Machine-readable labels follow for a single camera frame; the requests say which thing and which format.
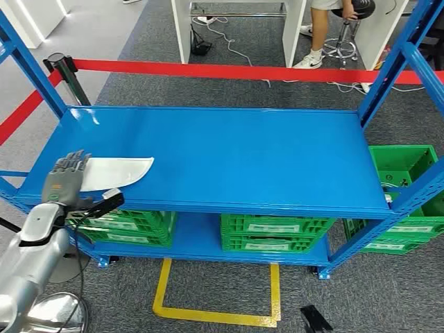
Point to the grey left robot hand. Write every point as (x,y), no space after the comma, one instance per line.
(62,186)

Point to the white curved plastic part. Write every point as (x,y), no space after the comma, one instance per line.
(114,173)

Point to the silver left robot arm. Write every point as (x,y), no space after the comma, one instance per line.
(31,266)

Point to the blue metal shelf rack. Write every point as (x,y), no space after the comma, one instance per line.
(222,156)

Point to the red barrier belt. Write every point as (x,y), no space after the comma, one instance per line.
(20,115)
(208,70)

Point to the green plastic crate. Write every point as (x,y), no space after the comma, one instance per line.
(138,220)
(274,227)
(270,246)
(399,161)
(131,239)
(385,247)

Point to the chrome barrier stanchion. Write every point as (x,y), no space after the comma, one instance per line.
(59,312)

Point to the white desk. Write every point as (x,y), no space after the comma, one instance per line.
(377,36)
(180,32)

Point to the small black floor item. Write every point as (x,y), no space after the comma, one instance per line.
(201,47)

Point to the yellow floor tape square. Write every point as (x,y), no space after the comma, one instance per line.
(208,316)

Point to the white power strip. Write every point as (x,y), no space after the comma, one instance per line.
(205,19)

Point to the person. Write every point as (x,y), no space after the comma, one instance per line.
(319,32)

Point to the black stool chrome base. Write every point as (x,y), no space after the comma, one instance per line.
(364,7)

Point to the black office chair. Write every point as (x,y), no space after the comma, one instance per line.
(437,46)

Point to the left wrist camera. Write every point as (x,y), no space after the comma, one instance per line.
(104,204)

